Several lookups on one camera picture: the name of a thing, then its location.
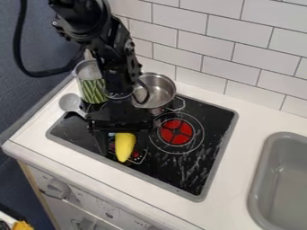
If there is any green striped can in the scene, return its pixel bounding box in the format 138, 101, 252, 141
72, 57, 110, 105

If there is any silver pot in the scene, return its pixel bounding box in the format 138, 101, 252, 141
130, 72, 188, 111

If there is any toy stove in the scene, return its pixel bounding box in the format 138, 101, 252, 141
44, 93, 241, 203

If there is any grey spoon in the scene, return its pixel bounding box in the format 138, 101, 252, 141
57, 93, 88, 119

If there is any toy sink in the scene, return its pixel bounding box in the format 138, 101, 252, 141
247, 131, 307, 230

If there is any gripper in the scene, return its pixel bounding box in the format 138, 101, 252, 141
84, 98, 156, 157

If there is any yellow toy banana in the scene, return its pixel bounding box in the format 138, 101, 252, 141
113, 132, 138, 164

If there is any black cable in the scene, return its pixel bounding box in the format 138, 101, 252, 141
12, 0, 87, 79

